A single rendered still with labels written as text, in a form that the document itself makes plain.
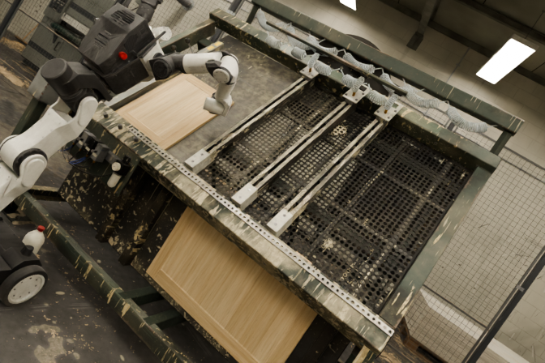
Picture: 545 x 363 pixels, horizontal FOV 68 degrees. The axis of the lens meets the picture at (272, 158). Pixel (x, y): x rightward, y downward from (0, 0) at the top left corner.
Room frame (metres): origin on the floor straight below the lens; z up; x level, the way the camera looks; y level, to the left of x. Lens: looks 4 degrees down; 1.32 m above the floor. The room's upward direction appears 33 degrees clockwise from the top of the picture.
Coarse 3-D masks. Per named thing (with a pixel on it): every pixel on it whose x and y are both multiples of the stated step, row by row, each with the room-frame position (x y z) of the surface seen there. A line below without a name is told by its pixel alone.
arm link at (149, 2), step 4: (144, 0) 2.28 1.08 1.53; (148, 0) 2.28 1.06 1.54; (152, 0) 2.29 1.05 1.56; (156, 0) 2.29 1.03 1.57; (160, 0) 2.30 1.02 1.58; (140, 4) 2.26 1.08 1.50; (144, 4) 2.26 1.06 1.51; (148, 4) 2.28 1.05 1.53; (152, 4) 2.29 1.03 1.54; (156, 4) 2.29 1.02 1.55; (140, 8) 2.25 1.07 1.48; (144, 8) 2.25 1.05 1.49; (148, 8) 2.26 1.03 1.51; (152, 8) 2.28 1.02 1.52; (156, 8) 2.32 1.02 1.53; (148, 12) 2.27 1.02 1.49; (152, 12) 2.29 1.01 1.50
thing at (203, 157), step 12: (312, 60) 2.55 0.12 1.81; (300, 72) 2.63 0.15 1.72; (312, 72) 2.64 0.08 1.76; (300, 84) 2.60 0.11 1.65; (312, 84) 2.70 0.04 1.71; (276, 96) 2.49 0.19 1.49; (288, 96) 2.51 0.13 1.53; (264, 108) 2.42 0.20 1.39; (276, 108) 2.45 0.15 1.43; (252, 120) 2.33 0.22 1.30; (264, 120) 2.41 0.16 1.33; (228, 132) 2.24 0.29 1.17; (240, 132) 2.25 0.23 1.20; (216, 144) 2.18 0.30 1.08; (228, 144) 2.21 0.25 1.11; (192, 156) 2.09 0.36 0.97; (204, 156) 2.10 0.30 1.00; (216, 156) 2.17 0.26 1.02; (192, 168) 2.04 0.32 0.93
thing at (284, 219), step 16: (384, 112) 2.42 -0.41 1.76; (368, 128) 2.37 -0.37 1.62; (352, 144) 2.27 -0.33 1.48; (336, 160) 2.17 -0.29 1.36; (352, 160) 2.27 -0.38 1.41; (320, 176) 2.08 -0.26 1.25; (336, 176) 2.16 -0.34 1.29; (304, 192) 2.00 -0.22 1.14; (320, 192) 2.08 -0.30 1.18; (288, 208) 1.92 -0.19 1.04; (304, 208) 2.00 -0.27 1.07; (272, 224) 1.85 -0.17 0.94; (288, 224) 1.91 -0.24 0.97
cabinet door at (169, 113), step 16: (176, 80) 2.59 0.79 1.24; (192, 80) 2.60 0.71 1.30; (144, 96) 2.45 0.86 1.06; (160, 96) 2.47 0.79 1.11; (176, 96) 2.49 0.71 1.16; (192, 96) 2.50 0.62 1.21; (208, 96) 2.52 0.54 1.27; (128, 112) 2.35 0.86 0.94; (144, 112) 2.37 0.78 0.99; (160, 112) 2.38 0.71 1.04; (176, 112) 2.39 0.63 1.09; (192, 112) 2.40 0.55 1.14; (208, 112) 2.41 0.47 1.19; (144, 128) 2.27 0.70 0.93; (160, 128) 2.29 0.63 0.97; (176, 128) 2.30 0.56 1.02; (192, 128) 2.31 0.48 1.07; (160, 144) 2.20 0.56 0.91
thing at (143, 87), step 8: (216, 48) 2.85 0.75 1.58; (152, 80) 2.53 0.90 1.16; (160, 80) 2.57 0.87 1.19; (136, 88) 2.47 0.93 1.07; (144, 88) 2.49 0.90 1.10; (120, 96) 2.40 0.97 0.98; (128, 96) 2.42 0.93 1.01; (136, 96) 2.47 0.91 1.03; (112, 104) 2.35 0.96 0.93; (120, 104) 2.39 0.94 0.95
